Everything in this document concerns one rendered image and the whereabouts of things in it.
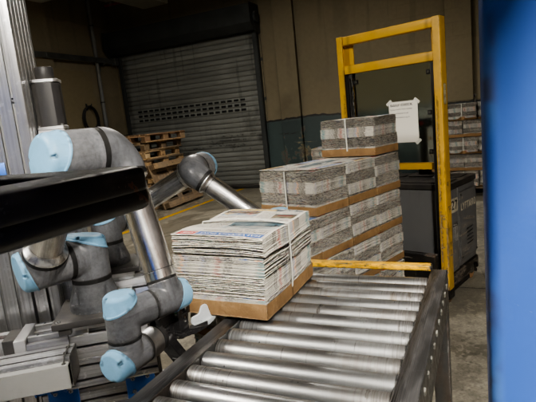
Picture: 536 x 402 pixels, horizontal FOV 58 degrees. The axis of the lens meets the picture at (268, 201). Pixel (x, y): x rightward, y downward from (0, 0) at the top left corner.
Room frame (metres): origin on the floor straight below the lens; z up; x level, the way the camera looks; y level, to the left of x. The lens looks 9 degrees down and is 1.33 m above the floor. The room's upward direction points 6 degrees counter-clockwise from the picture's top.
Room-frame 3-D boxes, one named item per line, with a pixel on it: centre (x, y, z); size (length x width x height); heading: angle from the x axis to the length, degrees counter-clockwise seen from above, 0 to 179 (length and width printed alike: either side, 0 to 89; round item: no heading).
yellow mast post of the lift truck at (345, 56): (3.53, -0.65, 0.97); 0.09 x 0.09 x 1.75; 47
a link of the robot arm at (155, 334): (1.11, 0.33, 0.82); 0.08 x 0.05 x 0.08; 65
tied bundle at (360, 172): (2.77, -0.40, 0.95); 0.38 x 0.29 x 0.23; 46
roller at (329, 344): (1.10, -0.07, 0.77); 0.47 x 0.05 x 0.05; 65
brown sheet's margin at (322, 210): (2.55, -0.20, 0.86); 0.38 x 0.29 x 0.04; 46
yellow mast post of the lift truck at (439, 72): (3.09, -1.14, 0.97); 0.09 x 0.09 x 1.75; 47
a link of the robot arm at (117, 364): (1.03, 0.36, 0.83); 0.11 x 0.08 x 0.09; 155
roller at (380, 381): (0.98, -0.02, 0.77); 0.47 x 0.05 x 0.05; 65
